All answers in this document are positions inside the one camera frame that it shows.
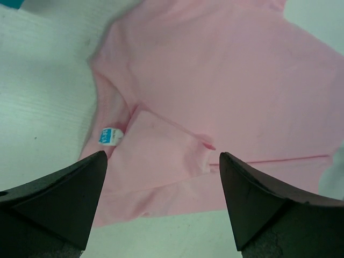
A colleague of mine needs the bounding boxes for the teal folded t-shirt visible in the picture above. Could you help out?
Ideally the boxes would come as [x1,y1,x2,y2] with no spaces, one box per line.
[0,0,24,10]

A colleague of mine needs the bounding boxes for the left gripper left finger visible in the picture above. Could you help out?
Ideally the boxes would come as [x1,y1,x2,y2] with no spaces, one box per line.
[1,151,108,257]

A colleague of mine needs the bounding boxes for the pink t-shirt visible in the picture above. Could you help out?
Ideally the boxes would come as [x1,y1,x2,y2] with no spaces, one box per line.
[81,1,343,227]

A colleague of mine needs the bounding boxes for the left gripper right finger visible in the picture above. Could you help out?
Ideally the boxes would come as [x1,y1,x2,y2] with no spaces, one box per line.
[219,153,343,258]

